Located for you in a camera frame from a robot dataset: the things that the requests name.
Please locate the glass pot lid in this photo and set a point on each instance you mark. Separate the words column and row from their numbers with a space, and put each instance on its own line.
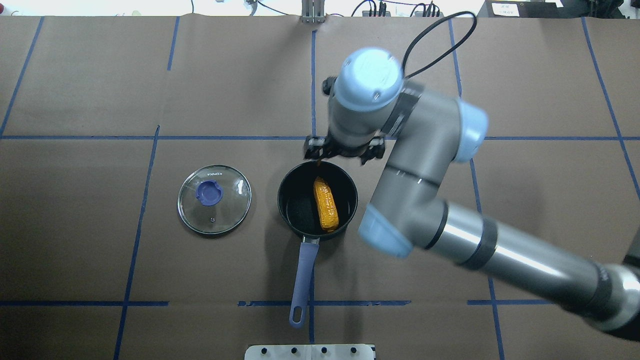
column 214, row 200

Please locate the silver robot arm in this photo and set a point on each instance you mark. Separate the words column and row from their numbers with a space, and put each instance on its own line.
column 370, row 99

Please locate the yellow toy corn cob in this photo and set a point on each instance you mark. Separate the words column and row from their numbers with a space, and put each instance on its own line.
column 327, row 210

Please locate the dark blue saucepan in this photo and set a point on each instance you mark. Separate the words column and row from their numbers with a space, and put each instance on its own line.
column 297, row 207

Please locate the white pole base bracket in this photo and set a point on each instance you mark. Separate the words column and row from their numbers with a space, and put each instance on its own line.
column 351, row 351

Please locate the black box with label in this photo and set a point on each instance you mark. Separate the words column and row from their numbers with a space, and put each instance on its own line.
column 519, row 9

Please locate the aluminium frame post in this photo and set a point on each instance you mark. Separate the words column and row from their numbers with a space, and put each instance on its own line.
column 313, row 11

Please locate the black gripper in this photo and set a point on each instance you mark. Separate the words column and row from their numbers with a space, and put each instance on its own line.
column 320, row 148

